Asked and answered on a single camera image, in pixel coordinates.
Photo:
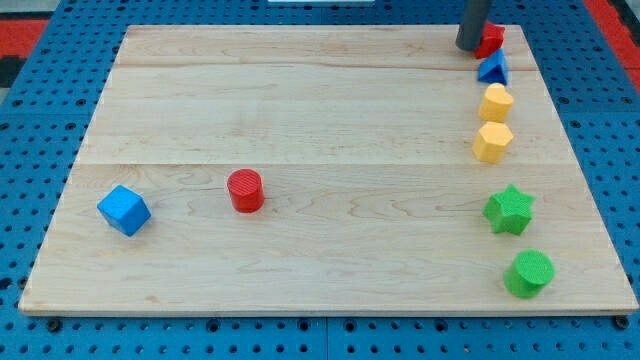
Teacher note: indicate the yellow hexagon block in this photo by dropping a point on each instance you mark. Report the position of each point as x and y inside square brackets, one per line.
[491, 142]

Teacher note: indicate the green star block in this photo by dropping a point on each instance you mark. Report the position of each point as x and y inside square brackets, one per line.
[509, 211]

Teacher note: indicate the light wooden board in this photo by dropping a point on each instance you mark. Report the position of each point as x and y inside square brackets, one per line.
[374, 200]

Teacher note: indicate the red cylinder block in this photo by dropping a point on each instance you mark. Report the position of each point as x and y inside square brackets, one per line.
[246, 190]

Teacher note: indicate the yellow heart block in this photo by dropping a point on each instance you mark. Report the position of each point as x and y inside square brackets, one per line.
[496, 103]

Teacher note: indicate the blue cube block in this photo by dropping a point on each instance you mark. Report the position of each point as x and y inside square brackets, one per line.
[124, 210]

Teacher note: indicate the blue triangle block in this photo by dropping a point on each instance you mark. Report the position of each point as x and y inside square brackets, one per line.
[494, 69]

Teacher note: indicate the green cylinder block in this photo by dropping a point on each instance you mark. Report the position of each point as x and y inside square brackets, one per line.
[530, 271]

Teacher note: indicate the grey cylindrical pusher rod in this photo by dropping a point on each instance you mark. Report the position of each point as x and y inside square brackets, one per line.
[471, 25]

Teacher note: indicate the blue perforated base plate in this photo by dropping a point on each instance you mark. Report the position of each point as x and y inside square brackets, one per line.
[46, 113]

